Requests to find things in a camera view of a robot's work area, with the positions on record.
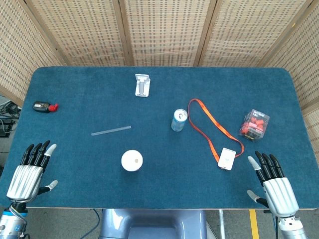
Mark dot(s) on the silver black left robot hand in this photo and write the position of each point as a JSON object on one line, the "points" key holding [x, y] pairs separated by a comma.
{"points": [[25, 183]]}

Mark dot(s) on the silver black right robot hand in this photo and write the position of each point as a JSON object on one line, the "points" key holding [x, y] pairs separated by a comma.
{"points": [[280, 196]]}

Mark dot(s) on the transparent plastic straw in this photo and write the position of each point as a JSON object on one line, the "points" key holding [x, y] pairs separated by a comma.
{"points": [[111, 131]]}

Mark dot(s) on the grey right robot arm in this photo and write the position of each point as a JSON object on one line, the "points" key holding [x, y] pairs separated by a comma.
{"points": [[291, 229]]}

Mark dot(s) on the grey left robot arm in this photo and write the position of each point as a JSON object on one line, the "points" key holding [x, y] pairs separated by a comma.
{"points": [[10, 224]]}

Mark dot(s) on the red cup with white lid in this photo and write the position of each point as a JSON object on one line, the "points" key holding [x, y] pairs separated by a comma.
{"points": [[132, 160]]}

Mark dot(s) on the yellow floor tape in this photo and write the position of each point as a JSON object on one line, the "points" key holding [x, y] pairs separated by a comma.
{"points": [[254, 224]]}

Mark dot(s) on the white table leg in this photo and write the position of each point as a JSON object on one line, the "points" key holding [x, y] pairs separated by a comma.
{"points": [[221, 224]]}

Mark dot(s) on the white badge card holder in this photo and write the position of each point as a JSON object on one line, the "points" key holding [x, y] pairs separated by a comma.
{"points": [[226, 158]]}

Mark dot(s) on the clear box of red items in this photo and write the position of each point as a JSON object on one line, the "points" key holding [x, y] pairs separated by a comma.
{"points": [[254, 125]]}

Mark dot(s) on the blue table cloth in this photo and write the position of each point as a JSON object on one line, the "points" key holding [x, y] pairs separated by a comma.
{"points": [[159, 184]]}

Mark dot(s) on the light blue drink can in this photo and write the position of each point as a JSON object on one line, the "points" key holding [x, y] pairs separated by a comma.
{"points": [[178, 122]]}

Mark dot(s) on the blue-grey robot torso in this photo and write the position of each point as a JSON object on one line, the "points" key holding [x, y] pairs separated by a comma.
{"points": [[152, 224]]}

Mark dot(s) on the white phone stand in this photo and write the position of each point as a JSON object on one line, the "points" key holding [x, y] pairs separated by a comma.
{"points": [[142, 85]]}

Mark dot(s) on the woven bamboo folding screen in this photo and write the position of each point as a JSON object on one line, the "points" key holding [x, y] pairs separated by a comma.
{"points": [[167, 32]]}

